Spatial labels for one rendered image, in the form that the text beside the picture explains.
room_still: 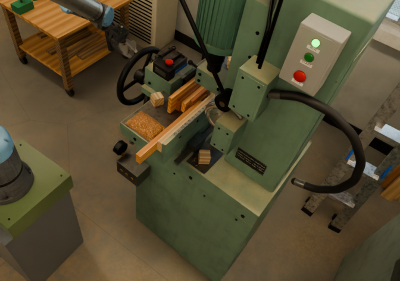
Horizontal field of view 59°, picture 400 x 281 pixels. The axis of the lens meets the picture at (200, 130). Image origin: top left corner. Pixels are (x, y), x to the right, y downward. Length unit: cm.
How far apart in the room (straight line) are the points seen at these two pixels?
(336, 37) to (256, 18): 26
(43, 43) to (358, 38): 234
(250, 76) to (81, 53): 190
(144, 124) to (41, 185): 48
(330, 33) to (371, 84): 178
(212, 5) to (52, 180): 89
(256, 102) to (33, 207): 90
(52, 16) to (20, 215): 139
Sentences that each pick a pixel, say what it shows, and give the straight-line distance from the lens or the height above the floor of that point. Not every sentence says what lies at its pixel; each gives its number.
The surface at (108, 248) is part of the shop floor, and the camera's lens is 203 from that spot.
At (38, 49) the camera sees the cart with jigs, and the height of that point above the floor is 18.
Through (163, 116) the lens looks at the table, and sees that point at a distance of 132.
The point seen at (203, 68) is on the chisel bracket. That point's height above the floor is 107.
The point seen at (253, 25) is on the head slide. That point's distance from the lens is 102.
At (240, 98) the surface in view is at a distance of 99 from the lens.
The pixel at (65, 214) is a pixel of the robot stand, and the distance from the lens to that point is 169.
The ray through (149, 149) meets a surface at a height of 94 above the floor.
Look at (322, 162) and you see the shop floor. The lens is 260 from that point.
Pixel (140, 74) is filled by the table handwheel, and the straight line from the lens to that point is 157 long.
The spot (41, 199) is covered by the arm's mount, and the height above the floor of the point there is 64.
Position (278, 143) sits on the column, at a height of 105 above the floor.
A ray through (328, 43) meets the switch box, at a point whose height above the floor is 147.
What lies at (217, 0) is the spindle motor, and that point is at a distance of 104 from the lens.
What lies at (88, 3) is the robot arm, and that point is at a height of 108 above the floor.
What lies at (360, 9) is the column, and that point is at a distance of 87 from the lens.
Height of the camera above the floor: 189
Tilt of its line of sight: 50 degrees down
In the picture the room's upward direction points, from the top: 13 degrees clockwise
